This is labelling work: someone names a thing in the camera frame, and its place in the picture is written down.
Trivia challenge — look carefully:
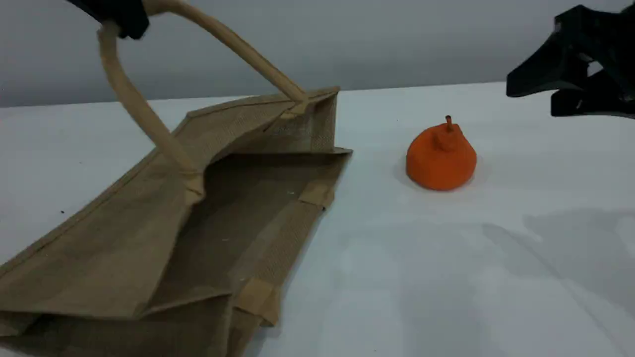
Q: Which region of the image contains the orange toy fruit with stem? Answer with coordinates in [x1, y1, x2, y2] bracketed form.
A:
[406, 115, 478, 192]

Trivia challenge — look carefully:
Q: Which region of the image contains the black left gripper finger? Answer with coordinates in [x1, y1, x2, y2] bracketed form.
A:
[66, 0, 150, 41]

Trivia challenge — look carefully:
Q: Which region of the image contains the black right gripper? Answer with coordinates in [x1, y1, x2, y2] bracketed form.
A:
[506, 4, 635, 120]

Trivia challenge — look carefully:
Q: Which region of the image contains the brown jute tote bag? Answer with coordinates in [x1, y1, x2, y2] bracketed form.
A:
[0, 0, 354, 357]

